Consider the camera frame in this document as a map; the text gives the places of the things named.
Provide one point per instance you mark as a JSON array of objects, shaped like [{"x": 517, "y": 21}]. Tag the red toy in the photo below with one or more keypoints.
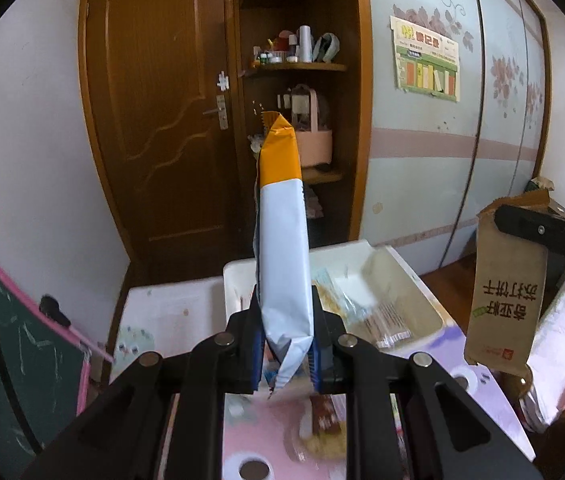
[{"x": 280, "y": 42}]

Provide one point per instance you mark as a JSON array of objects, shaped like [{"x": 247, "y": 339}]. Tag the white pillow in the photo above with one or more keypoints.
[{"x": 562, "y": 320}]

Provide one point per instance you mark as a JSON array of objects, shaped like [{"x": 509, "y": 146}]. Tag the white door sticker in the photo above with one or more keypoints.
[{"x": 223, "y": 81}]

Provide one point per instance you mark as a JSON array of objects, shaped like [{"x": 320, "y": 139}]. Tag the pink basket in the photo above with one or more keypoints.
[{"x": 315, "y": 147}]

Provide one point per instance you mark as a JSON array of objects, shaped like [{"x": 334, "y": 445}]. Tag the green chalkboard pink frame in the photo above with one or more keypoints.
[{"x": 2, "y": 360}]

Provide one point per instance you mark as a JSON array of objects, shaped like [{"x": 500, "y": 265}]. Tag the orange white snack packet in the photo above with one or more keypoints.
[{"x": 282, "y": 260}]

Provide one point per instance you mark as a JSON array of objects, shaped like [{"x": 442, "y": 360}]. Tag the yellow cake packet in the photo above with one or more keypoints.
[{"x": 320, "y": 447}]

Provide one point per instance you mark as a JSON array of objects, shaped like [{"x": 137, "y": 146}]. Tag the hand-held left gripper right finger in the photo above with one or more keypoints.
[{"x": 316, "y": 365}]

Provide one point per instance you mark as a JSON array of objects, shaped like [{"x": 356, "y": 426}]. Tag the wooden door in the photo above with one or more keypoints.
[{"x": 152, "y": 110}]

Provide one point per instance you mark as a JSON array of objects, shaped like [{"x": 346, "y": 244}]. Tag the white plastic bin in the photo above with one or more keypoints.
[{"x": 237, "y": 280}]

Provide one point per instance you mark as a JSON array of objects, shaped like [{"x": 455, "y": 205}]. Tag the cartoon printed tablecloth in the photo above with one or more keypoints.
[{"x": 162, "y": 320}]

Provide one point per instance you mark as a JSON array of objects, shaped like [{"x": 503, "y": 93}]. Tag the wooden bedpost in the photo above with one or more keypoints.
[{"x": 562, "y": 435}]

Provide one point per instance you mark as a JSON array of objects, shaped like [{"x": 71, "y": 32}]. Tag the white plastic roll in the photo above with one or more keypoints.
[{"x": 305, "y": 42}]

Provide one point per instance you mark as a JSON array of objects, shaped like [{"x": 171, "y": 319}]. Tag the wooden corner shelf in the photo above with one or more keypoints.
[{"x": 312, "y": 66}]

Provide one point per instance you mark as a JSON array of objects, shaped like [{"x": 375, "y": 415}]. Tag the wall poster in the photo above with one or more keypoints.
[{"x": 425, "y": 60}]

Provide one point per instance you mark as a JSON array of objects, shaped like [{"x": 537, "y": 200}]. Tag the clear snack packets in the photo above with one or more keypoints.
[{"x": 352, "y": 295}]

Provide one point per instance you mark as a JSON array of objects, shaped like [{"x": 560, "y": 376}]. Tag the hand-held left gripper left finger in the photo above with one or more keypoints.
[{"x": 256, "y": 360}]

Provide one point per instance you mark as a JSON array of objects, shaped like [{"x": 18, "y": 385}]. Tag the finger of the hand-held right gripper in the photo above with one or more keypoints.
[{"x": 527, "y": 225}]

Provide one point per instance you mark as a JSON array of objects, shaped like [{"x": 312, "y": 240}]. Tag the brown cracker packet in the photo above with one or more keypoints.
[{"x": 505, "y": 310}]

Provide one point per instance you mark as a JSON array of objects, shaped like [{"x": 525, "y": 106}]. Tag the black chalkboard knob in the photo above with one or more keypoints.
[{"x": 55, "y": 310}]

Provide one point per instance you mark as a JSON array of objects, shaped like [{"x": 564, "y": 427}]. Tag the floral wardrobe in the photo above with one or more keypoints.
[{"x": 412, "y": 185}]

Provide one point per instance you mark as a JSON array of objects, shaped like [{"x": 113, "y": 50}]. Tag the cardboard box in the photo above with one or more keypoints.
[{"x": 532, "y": 199}]

